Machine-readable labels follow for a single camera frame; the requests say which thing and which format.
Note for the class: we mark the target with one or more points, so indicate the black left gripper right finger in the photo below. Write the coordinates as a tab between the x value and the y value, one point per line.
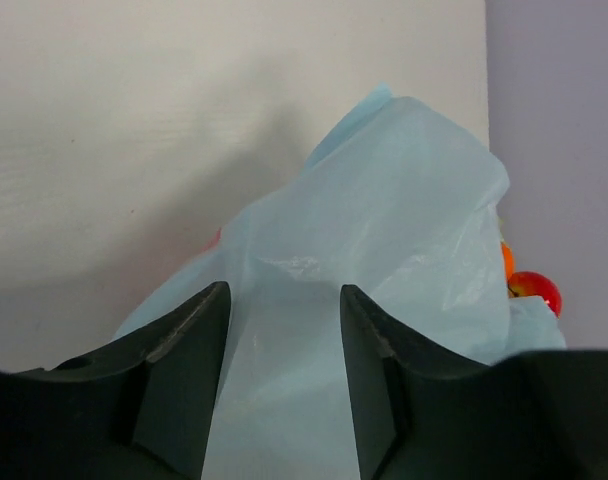
422	411

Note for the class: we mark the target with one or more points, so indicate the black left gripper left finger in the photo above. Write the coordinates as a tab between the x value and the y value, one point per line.
139	407

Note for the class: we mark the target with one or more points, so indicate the fake red apple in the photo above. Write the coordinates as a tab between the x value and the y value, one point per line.
530	283

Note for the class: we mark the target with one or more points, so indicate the fake orange fruit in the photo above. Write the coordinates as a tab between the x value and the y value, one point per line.
509	260

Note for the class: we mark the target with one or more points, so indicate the light blue plastic bag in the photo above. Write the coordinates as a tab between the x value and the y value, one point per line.
398	201

